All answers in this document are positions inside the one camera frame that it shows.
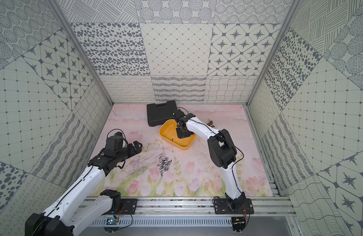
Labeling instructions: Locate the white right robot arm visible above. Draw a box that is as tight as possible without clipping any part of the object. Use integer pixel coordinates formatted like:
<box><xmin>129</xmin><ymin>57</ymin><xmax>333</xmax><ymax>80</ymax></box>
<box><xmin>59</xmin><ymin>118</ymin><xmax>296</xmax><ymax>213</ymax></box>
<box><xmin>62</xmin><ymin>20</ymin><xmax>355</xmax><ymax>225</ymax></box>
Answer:
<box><xmin>173</xmin><ymin>110</ymin><xmax>246</xmax><ymax>209</ymax></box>

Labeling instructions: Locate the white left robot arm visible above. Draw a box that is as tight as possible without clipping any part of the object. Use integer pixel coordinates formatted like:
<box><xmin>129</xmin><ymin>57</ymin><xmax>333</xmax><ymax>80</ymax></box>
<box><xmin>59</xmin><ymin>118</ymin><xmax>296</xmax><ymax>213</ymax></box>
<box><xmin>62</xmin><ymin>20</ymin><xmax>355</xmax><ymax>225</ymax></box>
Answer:
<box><xmin>25</xmin><ymin>129</ymin><xmax>143</xmax><ymax>236</ymax></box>

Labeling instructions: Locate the yellow plastic storage box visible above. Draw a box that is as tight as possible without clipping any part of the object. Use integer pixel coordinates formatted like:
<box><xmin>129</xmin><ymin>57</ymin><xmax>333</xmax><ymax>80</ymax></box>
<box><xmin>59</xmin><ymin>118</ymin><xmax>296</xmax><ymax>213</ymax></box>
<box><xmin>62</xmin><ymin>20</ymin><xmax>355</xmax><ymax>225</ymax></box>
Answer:
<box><xmin>158</xmin><ymin>120</ymin><xmax>196</xmax><ymax>150</ymax></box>

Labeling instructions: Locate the black plastic tool case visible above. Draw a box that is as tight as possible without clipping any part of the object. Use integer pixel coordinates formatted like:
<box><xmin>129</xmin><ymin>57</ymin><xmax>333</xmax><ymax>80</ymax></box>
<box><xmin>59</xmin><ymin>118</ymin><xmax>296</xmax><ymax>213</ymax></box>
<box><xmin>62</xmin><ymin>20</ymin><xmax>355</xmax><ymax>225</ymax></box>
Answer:
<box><xmin>146</xmin><ymin>100</ymin><xmax>177</xmax><ymax>127</ymax></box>

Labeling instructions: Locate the brown water tap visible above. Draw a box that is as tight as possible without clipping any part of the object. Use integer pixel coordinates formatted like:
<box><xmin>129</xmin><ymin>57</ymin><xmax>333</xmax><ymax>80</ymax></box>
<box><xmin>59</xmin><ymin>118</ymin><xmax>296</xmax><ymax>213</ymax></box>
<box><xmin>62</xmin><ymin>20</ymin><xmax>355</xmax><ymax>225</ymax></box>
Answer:
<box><xmin>207</xmin><ymin>119</ymin><xmax>215</xmax><ymax>128</ymax></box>

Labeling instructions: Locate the pile of metal bits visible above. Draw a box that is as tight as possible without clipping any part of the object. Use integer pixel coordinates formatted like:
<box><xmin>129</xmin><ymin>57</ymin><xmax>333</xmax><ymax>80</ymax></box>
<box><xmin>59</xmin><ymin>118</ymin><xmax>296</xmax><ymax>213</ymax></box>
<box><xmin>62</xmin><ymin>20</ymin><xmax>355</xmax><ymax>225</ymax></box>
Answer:
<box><xmin>157</xmin><ymin>154</ymin><xmax>172</xmax><ymax>176</ymax></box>

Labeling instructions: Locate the small green circuit board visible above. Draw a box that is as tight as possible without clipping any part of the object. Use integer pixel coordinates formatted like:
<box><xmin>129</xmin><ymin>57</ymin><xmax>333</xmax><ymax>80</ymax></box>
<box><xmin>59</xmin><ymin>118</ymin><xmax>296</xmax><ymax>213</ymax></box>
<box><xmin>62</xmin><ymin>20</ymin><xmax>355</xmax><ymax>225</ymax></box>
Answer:
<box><xmin>106</xmin><ymin>217</ymin><xmax>118</xmax><ymax>225</ymax></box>

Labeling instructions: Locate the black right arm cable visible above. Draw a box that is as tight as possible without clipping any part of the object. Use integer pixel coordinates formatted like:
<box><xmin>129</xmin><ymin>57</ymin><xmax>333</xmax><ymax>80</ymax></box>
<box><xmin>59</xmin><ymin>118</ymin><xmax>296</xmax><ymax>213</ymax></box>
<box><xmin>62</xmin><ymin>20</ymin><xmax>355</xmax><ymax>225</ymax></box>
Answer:
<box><xmin>196</xmin><ymin>119</ymin><xmax>245</xmax><ymax>195</ymax></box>

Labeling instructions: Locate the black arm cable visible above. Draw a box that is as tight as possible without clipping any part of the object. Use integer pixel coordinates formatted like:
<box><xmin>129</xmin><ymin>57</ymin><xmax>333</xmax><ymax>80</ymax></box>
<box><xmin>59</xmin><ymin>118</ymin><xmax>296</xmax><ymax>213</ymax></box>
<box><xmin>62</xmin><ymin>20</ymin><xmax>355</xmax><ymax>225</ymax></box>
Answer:
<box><xmin>196</xmin><ymin>119</ymin><xmax>245</xmax><ymax>195</ymax></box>
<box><xmin>42</xmin><ymin>165</ymin><xmax>95</xmax><ymax>219</ymax></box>

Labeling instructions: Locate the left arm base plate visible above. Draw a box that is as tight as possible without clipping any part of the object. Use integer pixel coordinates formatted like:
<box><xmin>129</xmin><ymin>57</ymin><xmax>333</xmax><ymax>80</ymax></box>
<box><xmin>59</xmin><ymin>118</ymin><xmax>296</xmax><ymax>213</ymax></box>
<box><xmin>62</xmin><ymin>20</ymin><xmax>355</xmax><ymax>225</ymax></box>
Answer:
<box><xmin>108</xmin><ymin>198</ymin><xmax>138</xmax><ymax>215</ymax></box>

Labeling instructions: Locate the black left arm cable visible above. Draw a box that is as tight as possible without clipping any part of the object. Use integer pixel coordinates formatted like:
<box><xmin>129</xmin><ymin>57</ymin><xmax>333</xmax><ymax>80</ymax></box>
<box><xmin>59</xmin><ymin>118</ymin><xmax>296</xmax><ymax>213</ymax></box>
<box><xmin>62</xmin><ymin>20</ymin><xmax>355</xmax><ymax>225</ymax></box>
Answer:
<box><xmin>42</xmin><ymin>165</ymin><xmax>95</xmax><ymax>219</ymax></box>

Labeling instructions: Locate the aluminium mounting rail frame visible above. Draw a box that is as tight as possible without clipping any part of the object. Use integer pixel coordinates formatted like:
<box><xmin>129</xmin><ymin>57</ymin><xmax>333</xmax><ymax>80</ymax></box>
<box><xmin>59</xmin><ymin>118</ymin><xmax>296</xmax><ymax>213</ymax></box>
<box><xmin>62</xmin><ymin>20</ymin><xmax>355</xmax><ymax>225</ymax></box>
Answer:
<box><xmin>91</xmin><ymin>180</ymin><xmax>299</xmax><ymax>233</ymax></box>

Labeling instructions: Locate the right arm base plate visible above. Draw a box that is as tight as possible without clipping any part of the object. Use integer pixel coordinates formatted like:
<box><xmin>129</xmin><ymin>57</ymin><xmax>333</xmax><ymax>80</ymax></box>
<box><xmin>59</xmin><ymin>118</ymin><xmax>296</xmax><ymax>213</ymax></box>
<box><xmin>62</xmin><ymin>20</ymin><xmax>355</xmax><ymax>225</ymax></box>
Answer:
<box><xmin>212</xmin><ymin>197</ymin><xmax>254</xmax><ymax>215</ymax></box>

